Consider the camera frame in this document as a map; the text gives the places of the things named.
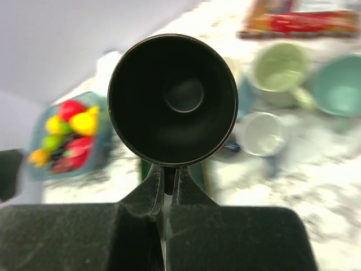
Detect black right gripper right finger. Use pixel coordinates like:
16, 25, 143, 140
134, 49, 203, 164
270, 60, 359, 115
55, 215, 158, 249
166, 168, 318, 270

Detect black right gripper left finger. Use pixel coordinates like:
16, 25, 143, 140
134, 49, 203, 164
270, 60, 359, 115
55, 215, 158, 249
1, 165, 164, 270

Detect dark blue gold-rimmed cup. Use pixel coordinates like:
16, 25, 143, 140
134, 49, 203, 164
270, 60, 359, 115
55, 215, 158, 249
223, 141, 241, 152

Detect grey-blue small cup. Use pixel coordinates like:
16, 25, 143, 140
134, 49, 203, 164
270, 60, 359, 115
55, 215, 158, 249
235, 111, 291, 178

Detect brown small cup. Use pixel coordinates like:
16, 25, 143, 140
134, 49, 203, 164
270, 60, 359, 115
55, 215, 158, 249
108, 34, 238, 170

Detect light blue hexagonal mug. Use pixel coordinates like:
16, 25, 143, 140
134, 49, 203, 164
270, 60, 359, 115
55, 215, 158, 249
222, 56, 263, 122

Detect light green ceramic mug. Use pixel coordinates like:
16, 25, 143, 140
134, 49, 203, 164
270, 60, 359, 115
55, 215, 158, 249
248, 42, 315, 110

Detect mint green bird-print mug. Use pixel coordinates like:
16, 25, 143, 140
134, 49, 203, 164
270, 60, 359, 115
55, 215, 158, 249
309, 54, 360, 133

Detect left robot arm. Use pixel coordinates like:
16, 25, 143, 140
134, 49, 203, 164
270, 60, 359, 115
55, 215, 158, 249
0, 149, 24, 203

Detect black rectangular tray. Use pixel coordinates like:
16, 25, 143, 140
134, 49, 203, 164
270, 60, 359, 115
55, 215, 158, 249
138, 158, 209, 198

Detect teal plastic fruit basket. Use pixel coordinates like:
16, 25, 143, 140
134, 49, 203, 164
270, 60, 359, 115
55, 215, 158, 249
27, 91, 113, 181

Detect red dragon fruit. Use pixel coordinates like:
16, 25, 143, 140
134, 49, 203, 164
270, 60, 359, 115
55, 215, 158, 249
50, 137, 94, 174

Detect orange fruit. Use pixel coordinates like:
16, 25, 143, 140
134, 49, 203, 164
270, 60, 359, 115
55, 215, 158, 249
28, 148, 51, 168
69, 106, 100, 136

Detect yellow lemon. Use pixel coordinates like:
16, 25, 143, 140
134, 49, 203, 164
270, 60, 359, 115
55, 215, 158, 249
45, 115, 63, 134

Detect red apple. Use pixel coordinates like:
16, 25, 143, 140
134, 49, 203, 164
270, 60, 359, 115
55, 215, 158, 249
58, 99, 87, 122

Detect red snack packet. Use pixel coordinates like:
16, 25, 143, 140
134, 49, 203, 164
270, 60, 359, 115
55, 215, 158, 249
237, 1, 360, 40

